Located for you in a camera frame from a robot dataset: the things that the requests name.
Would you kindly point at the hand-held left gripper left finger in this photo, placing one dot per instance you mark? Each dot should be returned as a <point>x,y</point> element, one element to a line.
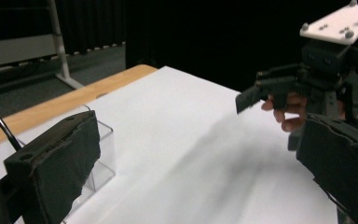
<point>59,161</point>

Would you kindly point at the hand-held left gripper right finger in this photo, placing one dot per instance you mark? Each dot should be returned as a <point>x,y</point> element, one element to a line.
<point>341,161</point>

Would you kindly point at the clear acrylic holder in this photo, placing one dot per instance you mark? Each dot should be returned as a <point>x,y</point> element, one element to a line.
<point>106,149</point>

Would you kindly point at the black pen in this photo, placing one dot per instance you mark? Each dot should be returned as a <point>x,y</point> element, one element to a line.
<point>0,124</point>

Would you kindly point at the white table mat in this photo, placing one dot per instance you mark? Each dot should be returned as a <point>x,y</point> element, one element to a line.
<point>183,130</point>

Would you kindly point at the white desk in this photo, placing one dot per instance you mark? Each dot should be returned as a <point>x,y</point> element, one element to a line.
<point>15,49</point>

